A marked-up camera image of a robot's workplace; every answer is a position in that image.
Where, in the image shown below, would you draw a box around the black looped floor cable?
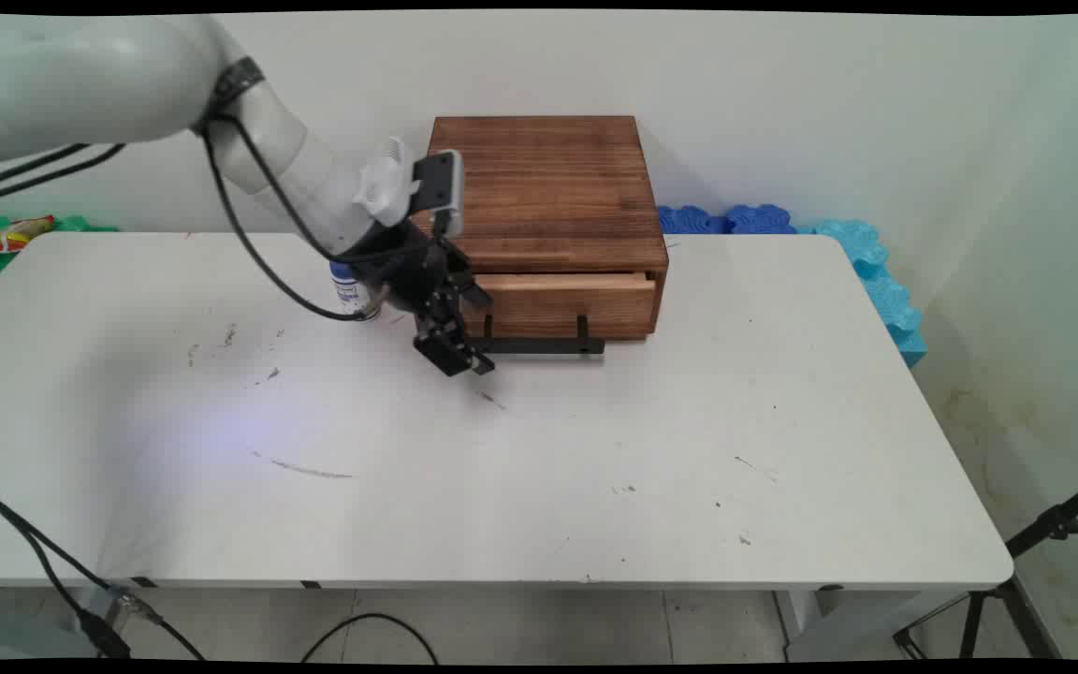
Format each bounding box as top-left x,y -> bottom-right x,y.
300,613 -> 441,665

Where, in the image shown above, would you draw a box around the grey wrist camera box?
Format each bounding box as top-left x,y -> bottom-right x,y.
412,150 -> 464,238

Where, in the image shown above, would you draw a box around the dark wooden cabinet box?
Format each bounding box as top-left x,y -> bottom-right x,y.
408,116 -> 670,341

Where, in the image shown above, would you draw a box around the white table leg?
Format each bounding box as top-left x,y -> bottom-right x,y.
773,588 -> 970,662

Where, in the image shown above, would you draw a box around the black metal drawer handle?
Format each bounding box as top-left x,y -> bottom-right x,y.
470,315 -> 606,356

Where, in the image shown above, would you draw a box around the green snack bag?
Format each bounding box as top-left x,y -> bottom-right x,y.
0,214 -> 119,278

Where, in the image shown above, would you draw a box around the black cables with connector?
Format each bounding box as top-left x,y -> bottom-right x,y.
0,471 -> 209,662

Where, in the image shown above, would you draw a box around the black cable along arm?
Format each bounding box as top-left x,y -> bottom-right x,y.
193,110 -> 414,324

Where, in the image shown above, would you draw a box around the white ribbed camera mount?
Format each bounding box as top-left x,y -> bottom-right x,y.
353,137 -> 421,229

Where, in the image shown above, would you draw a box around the light wooden drawer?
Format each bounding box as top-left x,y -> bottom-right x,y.
462,271 -> 658,341

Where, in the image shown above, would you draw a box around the light blue foam mat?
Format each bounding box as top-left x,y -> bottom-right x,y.
794,219 -> 929,369

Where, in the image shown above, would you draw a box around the white bottle with blue cap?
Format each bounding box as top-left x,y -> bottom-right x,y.
328,260 -> 379,323

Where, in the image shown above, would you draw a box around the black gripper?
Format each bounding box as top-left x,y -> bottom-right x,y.
350,223 -> 499,378

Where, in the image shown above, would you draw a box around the black tripod stand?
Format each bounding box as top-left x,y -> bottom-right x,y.
894,473 -> 1078,661

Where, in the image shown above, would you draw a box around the black cables behind arm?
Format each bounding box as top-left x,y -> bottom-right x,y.
0,142 -> 128,206

